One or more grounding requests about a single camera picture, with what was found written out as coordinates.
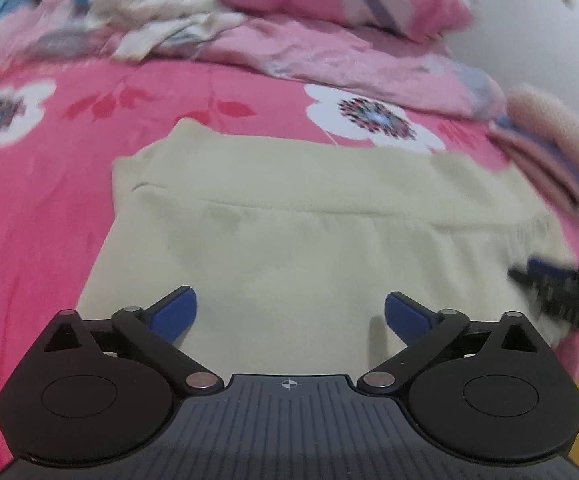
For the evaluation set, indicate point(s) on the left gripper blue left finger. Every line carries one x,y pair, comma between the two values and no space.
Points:
148,336

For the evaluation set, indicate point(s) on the light pink quilt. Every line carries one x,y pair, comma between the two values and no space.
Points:
367,60

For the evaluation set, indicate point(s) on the stack of folded clothes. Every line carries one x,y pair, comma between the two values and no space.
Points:
554,173

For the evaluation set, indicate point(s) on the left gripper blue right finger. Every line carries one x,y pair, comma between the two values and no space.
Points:
427,336

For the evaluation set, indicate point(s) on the beige zip hoodie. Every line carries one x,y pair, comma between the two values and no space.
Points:
292,247

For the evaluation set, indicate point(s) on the crumpled white cloth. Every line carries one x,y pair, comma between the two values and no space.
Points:
147,24

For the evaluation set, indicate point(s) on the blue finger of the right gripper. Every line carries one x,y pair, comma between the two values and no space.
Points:
553,288

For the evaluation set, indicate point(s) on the pink magenta floral bed blanket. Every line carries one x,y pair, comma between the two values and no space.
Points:
62,127

